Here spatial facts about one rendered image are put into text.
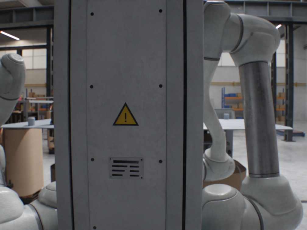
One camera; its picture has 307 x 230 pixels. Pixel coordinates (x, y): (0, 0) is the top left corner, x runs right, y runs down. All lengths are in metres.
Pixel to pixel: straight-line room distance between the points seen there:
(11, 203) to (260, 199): 0.71
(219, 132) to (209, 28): 0.40
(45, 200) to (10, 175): 3.13
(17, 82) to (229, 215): 0.90
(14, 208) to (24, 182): 3.10
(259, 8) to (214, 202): 10.05
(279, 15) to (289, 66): 2.01
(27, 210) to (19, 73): 0.55
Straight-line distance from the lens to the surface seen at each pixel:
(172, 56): 0.54
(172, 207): 0.58
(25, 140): 3.75
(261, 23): 0.92
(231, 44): 0.85
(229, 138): 1.61
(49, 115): 7.67
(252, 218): 0.78
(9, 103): 1.18
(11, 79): 1.09
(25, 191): 3.90
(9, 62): 1.07
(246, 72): 0.87
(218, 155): 1.04
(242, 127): 1.41
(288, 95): 10.94
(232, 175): 1.56
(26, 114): 3.78
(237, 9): 10.30
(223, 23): 0.83
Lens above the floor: 1.49
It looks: 2 degrees down
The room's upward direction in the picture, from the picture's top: straight up
